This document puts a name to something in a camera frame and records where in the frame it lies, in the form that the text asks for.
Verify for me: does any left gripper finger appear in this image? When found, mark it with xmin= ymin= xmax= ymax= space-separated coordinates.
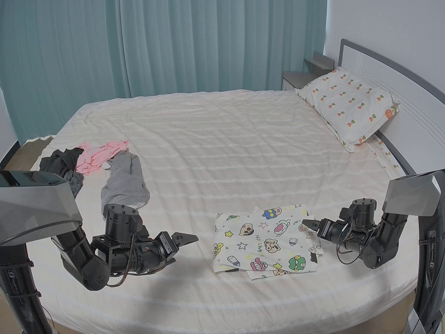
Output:
xmin=172 ymin=233 xmax=199 ymax=248

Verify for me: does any grey garment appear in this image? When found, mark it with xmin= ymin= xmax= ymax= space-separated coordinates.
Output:
xmin=100 ymin=152 xmax=150 ymax=222

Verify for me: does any pink garment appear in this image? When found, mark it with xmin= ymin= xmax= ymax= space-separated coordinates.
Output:
xmin=76 ymin=139 xmax=130 ymax=177

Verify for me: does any black garment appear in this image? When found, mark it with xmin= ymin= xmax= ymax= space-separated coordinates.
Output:
xmin=39 ymin=148 xmax=86 ymax=197

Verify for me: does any grey bedside table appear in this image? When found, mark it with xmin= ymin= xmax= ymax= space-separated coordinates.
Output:
xmin=282 ymin=51 xmax=335 ymax=91

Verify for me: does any bed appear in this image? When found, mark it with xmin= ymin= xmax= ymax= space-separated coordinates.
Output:
xmin=0 ymin=39 xmax=445 ymax=333

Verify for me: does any white printed pyjama top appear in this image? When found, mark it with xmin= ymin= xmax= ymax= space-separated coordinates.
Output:
xmin=212 ymin=203 xmax=324 ymax=281

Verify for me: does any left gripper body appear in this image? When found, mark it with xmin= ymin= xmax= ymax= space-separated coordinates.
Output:
xmin=134 ymin=232 xmax=180 ymax=274

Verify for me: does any white printed pillow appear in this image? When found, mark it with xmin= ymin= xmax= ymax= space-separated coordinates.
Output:
xmin=295 ymin=66 xmax=400 ymax=153

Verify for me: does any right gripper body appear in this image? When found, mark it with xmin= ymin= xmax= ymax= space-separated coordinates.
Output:
xmin=316 ymin=218 xmax=348 ymax=244

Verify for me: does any blue-green curtain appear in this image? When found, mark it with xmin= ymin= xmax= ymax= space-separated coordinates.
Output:
xmin=0 ymin=0 xmax=329 ymax=145

